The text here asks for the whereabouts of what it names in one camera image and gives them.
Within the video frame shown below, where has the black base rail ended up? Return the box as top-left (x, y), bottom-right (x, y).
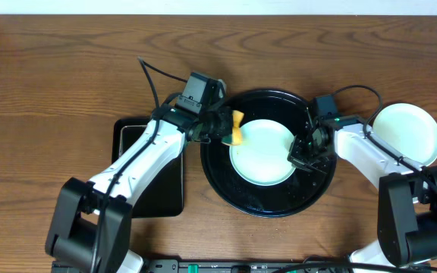
top-left (50, 258), bottom-right (432, 273)

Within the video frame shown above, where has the green yellow sponge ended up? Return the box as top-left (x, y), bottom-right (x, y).
top-left (222, 110), bottom-right (244, 146)

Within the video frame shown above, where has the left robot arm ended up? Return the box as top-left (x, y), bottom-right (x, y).
top-left (45, 104), bottom-right (244, 272)

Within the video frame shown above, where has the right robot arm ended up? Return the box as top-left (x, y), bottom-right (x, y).
top-left (288, 117), bottom-right (437, 267)

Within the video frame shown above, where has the black rectangular tray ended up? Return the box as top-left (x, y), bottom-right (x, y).
top-left (112, 118), bottom-right (184, 218)

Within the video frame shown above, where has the light blue plate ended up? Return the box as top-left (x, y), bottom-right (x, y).
top-left (229, 119), bottom-right (296, 187)
top-left (373, 103), bottom-right (437, 166)

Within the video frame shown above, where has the round black tray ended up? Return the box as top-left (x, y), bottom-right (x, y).
top-left (200, 89), bottom-right (337, 218)

